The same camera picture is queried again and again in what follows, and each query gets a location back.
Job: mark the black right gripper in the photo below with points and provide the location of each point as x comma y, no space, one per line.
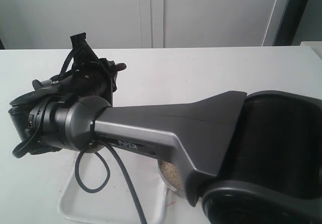
90,78

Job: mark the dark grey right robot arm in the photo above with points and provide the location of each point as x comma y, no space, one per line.
249,158

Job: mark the steel bowl of rice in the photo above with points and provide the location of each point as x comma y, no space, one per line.
171,178

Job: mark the white cabinet with doors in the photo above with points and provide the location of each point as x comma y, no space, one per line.
48,24

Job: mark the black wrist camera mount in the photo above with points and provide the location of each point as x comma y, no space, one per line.
81,51

